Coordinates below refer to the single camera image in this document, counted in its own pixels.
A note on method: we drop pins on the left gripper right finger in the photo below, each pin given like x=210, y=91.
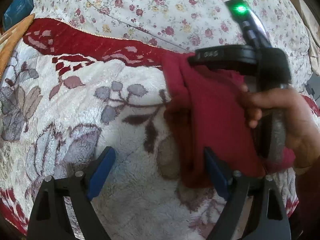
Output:
x=267, y=217

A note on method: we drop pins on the floral white bed sheet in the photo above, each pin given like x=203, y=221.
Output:
x=186, y=25

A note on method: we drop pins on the orange patterned plush blanket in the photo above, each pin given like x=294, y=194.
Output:
x=10, y=38

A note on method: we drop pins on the white red floral plush blanket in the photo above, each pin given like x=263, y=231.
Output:
x=66, y=95

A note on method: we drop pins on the dark red knit garment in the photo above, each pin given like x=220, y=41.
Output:
x=204, y=112

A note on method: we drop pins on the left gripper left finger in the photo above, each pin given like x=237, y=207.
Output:
x=49, y=218

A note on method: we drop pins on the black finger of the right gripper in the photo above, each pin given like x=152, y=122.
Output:
x=229, y=57

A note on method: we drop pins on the beige curtain cloth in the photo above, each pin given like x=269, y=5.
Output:
x=309, y=12

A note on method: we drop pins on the blue plastic bag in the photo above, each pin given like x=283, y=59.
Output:
x=17, y=11

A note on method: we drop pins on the person's right hand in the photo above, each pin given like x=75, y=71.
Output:
x=302, y=134

